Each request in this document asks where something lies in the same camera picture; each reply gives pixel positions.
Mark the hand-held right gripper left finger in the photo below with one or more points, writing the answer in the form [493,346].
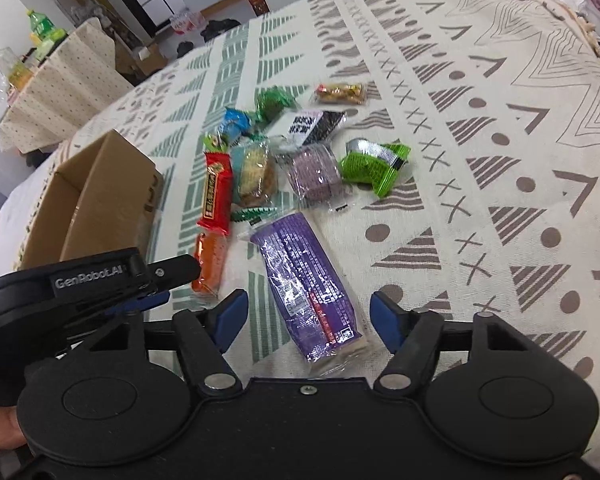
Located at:
[232,312]

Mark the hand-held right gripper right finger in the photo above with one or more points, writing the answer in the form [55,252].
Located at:
[384,317]

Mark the small dark green packet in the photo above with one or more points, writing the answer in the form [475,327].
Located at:
[247,216]

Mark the black shoes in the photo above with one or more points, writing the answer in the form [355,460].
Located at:
[219,29]

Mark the dark green candy packet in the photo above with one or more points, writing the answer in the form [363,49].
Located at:
[272,102]

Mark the clear nut bar packet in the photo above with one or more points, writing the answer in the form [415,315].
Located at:
[340,93]

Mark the large purple snack packet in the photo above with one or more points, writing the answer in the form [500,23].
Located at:
[305,280]

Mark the table with dotted cloth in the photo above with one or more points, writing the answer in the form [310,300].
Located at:
[65,90]

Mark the clear biscuit packet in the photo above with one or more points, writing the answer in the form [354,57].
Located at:
[254,175]

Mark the orange sausage packet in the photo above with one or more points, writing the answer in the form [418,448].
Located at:
[212,260]

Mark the black and white snack packet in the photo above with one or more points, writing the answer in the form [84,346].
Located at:
[312,125]

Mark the cardboard box on floor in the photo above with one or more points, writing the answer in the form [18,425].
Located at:
[147,60]

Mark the green plastic bottle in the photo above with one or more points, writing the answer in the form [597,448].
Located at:
[39,24]

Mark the red and white bag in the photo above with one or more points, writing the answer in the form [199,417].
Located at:
[186,22]

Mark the yellow drink bottle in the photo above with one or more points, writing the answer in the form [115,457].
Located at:
[20,72]

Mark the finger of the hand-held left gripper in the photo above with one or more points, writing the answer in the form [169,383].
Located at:
[172,272]
[147,303]

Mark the blue candy packet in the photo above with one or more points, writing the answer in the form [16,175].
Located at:
[235,122]

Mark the patterned white blanket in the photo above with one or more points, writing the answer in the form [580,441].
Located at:
[455,200]

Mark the light green candy packet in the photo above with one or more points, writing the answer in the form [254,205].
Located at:
[215,142]

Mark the clear packet of purple cake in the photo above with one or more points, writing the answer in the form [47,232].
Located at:
[312,172]

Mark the red snack bar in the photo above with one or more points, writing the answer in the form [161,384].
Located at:
[217,192]

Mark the lime green snack packet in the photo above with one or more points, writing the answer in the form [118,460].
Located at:
[365,167]

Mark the brown cardboard box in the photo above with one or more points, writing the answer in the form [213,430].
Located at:
[110,185]

